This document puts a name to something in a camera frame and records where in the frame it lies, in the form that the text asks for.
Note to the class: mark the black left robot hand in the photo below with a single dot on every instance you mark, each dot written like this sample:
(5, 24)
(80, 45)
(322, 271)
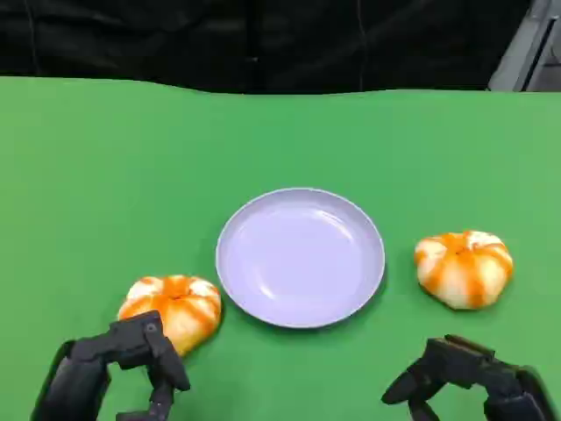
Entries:
(87, 351)

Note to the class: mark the lilac plate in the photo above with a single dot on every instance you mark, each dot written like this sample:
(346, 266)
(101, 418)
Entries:
(300, 259)

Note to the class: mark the black backdrop curtain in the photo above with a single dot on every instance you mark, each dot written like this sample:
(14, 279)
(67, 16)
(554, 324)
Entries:
(219, 39)

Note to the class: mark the orange white toy bread roll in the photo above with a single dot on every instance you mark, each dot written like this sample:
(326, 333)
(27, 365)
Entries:
(464, 272)
(184, 307)

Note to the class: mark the green cloth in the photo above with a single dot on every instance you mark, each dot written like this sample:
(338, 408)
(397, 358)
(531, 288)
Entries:
(131, 175)

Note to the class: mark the grey metal frame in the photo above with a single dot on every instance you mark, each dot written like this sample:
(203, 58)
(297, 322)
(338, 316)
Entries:
(530, 52)

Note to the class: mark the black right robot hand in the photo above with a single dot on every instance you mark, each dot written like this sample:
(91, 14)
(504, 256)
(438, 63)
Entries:
(464, 361)

